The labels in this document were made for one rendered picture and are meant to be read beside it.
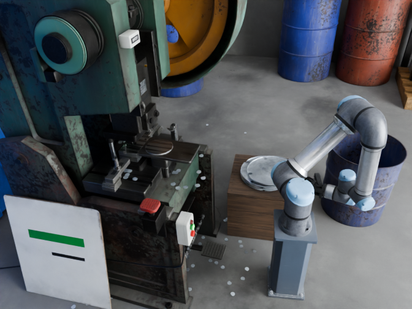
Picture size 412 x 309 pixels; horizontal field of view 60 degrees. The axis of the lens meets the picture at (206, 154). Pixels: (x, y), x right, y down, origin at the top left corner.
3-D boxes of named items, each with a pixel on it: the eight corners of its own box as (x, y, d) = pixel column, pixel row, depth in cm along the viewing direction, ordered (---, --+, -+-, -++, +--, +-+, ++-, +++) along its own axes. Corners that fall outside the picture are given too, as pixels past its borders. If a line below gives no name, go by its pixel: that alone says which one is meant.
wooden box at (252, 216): (293, 200, 241) (299, 159, 221) (293, 243, 211) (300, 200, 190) (234, 194, 248) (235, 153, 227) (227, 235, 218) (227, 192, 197)
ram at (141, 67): (163, 118, 159) (156, 53, 142) (149, 135, 147) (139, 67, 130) (129, 113, 163) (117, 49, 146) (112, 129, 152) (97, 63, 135)
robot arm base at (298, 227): (309, 213, 168) (312, 198, 163) (313, 238, 156) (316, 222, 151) (277, 211, 170) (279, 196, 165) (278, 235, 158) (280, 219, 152)
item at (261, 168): (241, 160, 216) (241, 159, 216) (287, 154, 218) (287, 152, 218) (254, 189, 192) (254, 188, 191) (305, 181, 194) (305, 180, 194)
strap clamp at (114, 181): (133, 168, 160) (130, 149, 154) (114, 192, 147) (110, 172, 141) (121, 165, 162) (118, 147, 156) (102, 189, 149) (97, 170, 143)
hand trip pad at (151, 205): (163, 214, 138) (161, 200, 134) (157, 225, 134) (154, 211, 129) (147, 211, 140) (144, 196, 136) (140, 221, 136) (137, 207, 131)
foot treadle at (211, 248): (227, 251, 194) (227, 244, 191) (222, 265, 187) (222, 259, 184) (130, 228, 210) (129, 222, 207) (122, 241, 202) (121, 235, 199)
